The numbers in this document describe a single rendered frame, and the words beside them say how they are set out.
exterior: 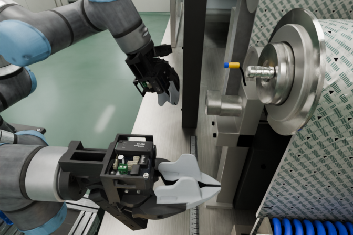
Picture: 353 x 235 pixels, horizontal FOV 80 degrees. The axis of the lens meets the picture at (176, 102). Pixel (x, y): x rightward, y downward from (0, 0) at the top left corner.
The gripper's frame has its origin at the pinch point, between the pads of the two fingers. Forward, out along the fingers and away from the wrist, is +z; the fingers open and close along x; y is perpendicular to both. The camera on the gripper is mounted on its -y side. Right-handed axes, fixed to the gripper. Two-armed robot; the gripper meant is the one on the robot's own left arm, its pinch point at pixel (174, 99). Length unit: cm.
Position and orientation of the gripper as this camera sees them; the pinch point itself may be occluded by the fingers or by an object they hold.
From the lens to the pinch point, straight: 62.4
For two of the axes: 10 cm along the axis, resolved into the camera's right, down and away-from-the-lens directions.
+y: -2.2, 7.0, -6.8
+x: 8.9, -1.5, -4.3
